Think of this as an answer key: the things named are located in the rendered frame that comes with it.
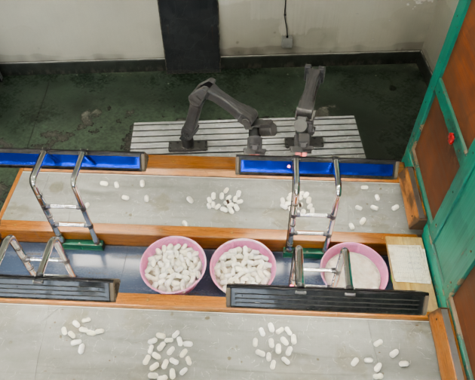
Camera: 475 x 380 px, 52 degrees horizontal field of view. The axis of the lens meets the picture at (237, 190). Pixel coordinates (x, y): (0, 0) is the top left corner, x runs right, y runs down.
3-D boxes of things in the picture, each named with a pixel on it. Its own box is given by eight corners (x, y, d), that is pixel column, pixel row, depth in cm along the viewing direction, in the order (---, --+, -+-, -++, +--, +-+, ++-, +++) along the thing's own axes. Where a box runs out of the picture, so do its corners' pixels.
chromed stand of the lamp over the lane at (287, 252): (282, 222, 221) (289, 151, 187) (326, 223, 220) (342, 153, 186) (283, 257, 209) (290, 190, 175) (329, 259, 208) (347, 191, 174)
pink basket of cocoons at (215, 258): (203, 260, 208) (201, 248, 201) (262, 243, 214) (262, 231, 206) (222, 315, 192) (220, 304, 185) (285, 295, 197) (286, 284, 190)
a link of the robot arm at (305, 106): (314, 114, 213) (326, 59, 224) (293, 111, 214) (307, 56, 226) (312, 129, 224) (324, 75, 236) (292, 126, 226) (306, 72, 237)
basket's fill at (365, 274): (321, 256, 208) (323, 249, 204) (374, 258, 207) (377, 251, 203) (324, 304, 194) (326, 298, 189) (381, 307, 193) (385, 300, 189)
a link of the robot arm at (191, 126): (197, 133, 248) (209, 88, 221) (190, 142, 244) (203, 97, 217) (186, 127, 248) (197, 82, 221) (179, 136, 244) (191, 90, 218)
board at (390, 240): (384, 237, 204) (384, 236, 203) (421, 238, 204) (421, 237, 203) (396, 311, 183) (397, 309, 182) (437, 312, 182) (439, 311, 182)
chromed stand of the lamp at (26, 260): (44, 292, 199) (2, 228, 165) (92, 295, 198) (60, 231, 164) (28, 337, 187) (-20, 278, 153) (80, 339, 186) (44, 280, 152)
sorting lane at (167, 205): (23, 174, 235) (22, 171, 233) (406, 186, 228) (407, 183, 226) (1, 225, 216) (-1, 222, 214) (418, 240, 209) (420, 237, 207)
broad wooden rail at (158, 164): (41, 175, 253) (29, 149, 239) (395, 186, 246) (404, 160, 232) (33, 192, 246) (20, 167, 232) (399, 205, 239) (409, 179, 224)
